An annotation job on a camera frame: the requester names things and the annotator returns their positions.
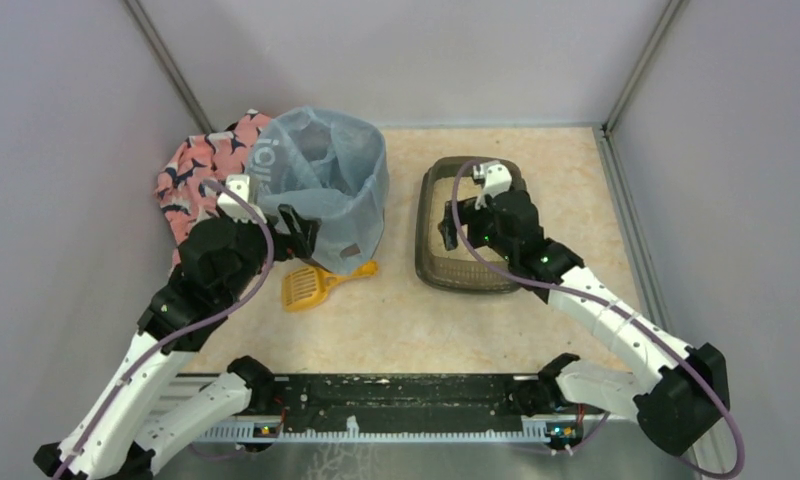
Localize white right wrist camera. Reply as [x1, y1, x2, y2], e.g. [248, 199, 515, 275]
[472, 160, 512, 210]

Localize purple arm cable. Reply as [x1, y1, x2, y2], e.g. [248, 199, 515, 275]
[52, 177, 277, 480]
[450, 157, 747, 480]

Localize pink patterned cloth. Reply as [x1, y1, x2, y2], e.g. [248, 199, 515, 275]
[153, 109, 271, 244]

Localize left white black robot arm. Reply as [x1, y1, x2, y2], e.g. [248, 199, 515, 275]
[33, 205, 320, 479]

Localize blue plastic trash bag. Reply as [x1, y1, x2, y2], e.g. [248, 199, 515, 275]
[245, 107, 390, 275]

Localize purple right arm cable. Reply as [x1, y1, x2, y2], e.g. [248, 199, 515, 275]
[450, 157, 747, 480]

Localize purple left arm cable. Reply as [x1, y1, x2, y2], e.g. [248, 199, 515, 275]
[52, 177, 277, 480]

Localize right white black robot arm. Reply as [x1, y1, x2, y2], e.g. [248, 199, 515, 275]
[438, 190, 730, 456]

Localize yellow plastic litter scoop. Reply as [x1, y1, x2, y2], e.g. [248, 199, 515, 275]
[280, 260, 379, 313]

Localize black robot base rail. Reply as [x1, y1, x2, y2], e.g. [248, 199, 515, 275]
[201, 372, 607, 446]

